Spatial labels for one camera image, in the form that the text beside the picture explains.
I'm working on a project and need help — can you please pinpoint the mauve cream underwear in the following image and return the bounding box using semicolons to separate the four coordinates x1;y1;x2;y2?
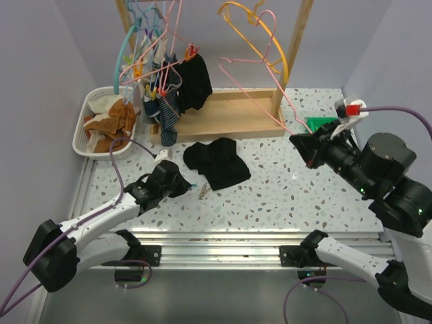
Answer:
119;34;167;85

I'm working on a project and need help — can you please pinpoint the aluminium mounting rail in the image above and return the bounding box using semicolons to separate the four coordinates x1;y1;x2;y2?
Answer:
63;158;396;271

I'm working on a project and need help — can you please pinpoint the green clip bin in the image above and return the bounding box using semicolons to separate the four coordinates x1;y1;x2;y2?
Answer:
306;117;337;132

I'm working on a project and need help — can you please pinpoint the teal plastic hanger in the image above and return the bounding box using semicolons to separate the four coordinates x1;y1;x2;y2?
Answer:
114;20;141;95

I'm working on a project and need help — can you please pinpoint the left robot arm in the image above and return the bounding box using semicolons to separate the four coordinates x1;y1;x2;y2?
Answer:
23;161;192;292

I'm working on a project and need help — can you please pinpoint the white laundry basket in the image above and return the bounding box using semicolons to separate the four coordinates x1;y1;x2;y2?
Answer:
72;86;140;161

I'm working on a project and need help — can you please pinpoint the brown underwear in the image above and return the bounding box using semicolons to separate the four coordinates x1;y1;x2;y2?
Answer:
83;114;135;154

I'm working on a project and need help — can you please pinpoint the pink wire hanger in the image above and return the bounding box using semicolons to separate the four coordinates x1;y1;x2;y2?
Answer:
114;1;200;89
212;5;312;138

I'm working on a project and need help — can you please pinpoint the brown cloth in basket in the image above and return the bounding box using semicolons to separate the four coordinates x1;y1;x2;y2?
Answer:
109;99;136;137

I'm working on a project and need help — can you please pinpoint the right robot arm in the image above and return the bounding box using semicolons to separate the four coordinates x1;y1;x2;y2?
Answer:
290;129;431;321

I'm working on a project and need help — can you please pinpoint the wooden clothes rack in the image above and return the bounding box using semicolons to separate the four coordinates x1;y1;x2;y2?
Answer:
113;1;314;144

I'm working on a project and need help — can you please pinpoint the orange clothespin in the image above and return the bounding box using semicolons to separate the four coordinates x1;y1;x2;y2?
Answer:
184;43;199;61

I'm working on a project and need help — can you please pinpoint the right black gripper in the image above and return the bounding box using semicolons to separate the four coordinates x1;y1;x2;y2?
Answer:
288;116;373;194

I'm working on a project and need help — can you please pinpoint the striped navy underwear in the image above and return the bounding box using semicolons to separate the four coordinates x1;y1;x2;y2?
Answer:
143;67;182;147

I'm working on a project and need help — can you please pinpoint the purple cable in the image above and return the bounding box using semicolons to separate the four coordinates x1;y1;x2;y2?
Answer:
357;105;432;142
0;136;159;318

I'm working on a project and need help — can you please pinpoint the black underwear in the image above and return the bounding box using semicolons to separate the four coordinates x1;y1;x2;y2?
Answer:
174;54;213;113
183;138;251;191

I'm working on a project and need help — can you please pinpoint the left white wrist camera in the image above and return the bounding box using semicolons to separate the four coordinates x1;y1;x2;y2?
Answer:
154;148;173;163

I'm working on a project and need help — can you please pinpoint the blue wire hanger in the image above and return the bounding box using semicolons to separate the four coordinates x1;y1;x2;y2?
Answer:
115;1;164;104

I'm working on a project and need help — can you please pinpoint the light green cloth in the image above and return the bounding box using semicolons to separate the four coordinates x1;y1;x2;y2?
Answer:
88;97;113;114

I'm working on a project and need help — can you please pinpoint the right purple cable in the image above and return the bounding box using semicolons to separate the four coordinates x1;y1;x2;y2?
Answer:
357;105;432;142

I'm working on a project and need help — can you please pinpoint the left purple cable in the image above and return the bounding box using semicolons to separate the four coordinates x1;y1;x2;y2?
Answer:
0;136;159;318

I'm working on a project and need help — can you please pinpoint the yellow plastic hanger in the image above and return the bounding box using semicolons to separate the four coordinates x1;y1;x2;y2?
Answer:
217;1;290;84

